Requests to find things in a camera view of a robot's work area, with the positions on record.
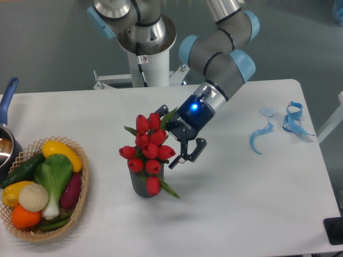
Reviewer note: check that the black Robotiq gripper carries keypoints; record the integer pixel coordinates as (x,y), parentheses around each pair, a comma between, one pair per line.
(185,125)

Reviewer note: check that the red tulip bouquet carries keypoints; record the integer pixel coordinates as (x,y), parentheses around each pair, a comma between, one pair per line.
(150,136)

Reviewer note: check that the dark grey ribbed vase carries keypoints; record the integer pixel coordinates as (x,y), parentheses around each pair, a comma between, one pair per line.
(146,177)

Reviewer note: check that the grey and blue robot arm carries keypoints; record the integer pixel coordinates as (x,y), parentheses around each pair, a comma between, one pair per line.
(147,36)

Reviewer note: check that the curved blue tape strip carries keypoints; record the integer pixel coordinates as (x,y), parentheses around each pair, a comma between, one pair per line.
(268,128)

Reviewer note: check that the pale blue tape scrap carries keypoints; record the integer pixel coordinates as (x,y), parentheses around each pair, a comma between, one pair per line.
(267,112)

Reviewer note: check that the purple sweet potato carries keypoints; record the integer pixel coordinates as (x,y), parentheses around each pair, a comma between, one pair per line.
(71,193)

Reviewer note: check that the crumpled blue tape strip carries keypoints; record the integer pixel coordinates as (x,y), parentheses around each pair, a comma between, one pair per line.
(292,123)

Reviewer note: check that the green bok choy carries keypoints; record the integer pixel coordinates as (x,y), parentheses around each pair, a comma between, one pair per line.
(53,174)

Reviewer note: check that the dark green cucumber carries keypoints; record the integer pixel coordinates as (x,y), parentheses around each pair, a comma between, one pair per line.
(24,172)

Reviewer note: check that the green bean pods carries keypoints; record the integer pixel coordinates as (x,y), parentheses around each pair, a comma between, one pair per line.
(55,224)

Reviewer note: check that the white garlic bulb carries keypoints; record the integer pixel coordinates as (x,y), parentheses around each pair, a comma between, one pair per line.
(33,197)

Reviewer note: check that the woven wicker basket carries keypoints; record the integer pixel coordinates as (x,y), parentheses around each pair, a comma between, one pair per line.
(33,234)

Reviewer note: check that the orange fruit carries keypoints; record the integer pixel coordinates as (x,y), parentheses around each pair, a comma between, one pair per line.
(22,218)

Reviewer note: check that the yellow bell pepper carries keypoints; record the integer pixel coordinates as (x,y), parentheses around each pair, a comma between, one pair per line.
(10,194)

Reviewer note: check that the black device at edge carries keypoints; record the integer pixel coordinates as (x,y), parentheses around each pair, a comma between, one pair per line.
(333,228)

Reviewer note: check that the blue object top right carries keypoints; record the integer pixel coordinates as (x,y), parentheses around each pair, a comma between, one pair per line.
(338,11)

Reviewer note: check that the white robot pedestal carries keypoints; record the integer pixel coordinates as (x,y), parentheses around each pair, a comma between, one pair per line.
(149,70)

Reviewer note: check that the white metal base frame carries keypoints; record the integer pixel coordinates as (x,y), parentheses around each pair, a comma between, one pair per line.
(176,78)

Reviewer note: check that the white frame at right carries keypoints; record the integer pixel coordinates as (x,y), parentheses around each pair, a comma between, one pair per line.
(332,122)

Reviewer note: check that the blue handled saucepan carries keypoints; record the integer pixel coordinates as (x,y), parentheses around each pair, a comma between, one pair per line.
(10,147)

